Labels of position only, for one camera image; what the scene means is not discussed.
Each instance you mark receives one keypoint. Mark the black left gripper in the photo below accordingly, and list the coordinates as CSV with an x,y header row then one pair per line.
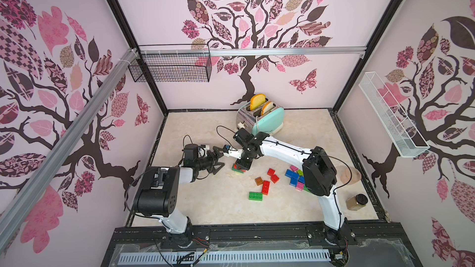
x,y
213,159

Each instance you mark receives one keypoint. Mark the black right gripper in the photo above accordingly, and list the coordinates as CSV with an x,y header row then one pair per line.
x,y
245,154

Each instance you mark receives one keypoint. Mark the red long lego brick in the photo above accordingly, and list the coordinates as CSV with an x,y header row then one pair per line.
x,y
265,187
239,167

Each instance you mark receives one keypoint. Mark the dark green lego brick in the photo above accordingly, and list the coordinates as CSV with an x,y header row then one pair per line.
x,y
238,170

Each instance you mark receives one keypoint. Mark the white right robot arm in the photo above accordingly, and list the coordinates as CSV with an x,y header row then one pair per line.
x,y
318,171

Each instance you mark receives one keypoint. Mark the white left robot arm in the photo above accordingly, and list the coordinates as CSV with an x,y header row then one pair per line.
x,y
157,195

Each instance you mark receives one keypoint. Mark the brown small lego brick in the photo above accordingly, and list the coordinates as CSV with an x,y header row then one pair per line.
x,y
259,181

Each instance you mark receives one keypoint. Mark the small red lego brick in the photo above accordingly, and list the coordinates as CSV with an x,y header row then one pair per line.
x,y
271,172
274,178

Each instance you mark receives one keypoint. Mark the red long lego brick upright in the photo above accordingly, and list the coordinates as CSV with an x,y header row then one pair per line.
x,y
265,187

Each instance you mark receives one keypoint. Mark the green long lego brick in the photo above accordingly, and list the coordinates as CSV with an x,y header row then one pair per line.
x,y
255,196

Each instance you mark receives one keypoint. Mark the pink small lego brick top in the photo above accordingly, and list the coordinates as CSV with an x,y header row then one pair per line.
x,y
294,168

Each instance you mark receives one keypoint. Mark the blue lego brick left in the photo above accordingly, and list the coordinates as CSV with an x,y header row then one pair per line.
x,y
291,174

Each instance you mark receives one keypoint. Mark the blue small lego brick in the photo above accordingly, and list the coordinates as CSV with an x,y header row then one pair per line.
x,y
293,182

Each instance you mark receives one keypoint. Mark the pink lego brick lower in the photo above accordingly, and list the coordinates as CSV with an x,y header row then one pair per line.
x,y
299,186

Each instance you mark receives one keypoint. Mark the green lego brick right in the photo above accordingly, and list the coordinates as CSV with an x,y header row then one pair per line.
x,y
306,189

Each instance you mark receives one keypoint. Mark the mint and cream toaster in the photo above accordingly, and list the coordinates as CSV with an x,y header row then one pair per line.
x,y
254,123

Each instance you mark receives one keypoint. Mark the toast slice right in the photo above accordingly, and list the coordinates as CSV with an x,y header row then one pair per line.
x,y
267,107

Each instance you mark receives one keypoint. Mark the toast slice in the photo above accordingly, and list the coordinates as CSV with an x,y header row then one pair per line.
x,y
267,107
256,101

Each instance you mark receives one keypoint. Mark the toast slice left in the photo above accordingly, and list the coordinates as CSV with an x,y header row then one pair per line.
x,y
256,101

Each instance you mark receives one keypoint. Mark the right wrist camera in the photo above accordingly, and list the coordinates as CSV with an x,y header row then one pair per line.
x,y
229,151

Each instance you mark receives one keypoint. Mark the black wire basket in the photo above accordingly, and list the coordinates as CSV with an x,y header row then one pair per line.
x,y
172,63

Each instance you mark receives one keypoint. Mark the white slotted cable duct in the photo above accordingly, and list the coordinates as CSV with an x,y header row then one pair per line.
x,y
222,257

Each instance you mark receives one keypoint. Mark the aluminium rail back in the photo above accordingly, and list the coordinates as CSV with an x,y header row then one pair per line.
x,y
360,50

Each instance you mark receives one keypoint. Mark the aluminium rail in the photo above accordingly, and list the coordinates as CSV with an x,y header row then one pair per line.
x,y
34,188
360,50

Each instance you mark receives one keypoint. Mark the white wire shelf basket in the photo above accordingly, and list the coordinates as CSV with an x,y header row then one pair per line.
x,y
386,100

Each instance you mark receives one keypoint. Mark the aluminium rail left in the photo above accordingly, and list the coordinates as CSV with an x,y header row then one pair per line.
x,y
34,188

